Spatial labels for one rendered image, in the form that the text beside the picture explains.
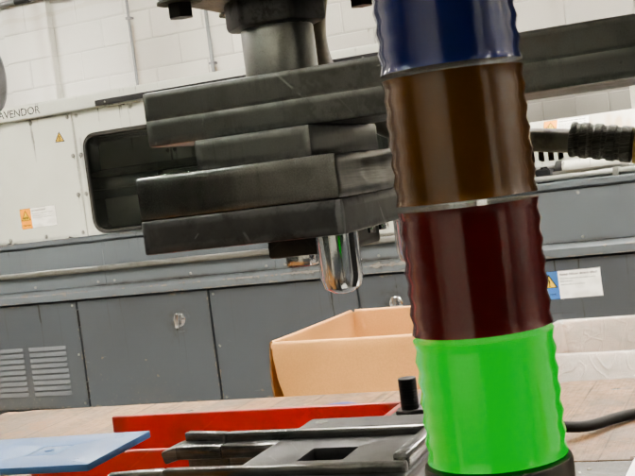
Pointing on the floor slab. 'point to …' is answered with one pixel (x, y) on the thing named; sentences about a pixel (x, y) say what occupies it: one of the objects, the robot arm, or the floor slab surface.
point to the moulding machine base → (248, 305)
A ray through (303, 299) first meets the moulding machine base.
